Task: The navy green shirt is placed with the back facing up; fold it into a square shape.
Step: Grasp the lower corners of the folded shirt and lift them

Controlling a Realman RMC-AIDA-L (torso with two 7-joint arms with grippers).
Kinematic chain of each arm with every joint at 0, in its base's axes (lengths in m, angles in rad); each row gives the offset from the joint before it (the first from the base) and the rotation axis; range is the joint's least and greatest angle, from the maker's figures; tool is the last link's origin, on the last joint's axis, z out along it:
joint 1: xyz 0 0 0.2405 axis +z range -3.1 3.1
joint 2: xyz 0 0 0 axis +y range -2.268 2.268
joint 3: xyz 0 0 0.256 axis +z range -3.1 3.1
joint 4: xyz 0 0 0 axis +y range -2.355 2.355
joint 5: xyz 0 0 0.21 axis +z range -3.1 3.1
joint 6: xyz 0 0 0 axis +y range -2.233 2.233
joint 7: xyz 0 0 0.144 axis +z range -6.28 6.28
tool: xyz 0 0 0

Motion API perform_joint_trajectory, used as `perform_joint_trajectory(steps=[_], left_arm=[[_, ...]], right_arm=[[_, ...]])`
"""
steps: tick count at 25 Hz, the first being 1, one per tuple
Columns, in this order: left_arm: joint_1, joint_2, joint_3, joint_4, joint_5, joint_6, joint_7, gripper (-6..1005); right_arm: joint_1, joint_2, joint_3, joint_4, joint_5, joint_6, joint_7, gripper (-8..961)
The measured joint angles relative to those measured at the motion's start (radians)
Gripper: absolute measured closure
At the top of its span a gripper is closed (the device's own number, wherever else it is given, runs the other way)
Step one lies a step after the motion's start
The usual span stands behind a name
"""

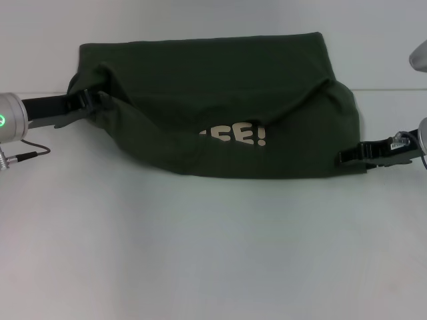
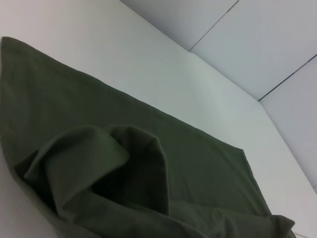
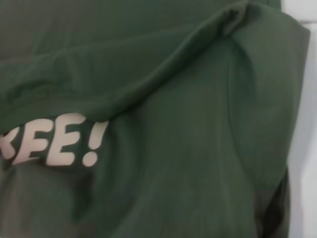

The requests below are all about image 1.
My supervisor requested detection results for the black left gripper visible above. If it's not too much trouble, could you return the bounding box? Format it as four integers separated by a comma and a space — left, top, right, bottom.
21, 89, 101, 130

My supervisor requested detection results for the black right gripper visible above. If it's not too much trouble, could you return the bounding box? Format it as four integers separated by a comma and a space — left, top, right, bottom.
338, 134, 424, 169

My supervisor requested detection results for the dark green t-shirt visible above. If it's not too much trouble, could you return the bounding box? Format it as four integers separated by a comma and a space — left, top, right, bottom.
65, 31, 368, 181

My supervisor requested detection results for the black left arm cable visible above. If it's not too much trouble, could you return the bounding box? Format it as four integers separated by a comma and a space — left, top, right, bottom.
6, 139, 51, 161

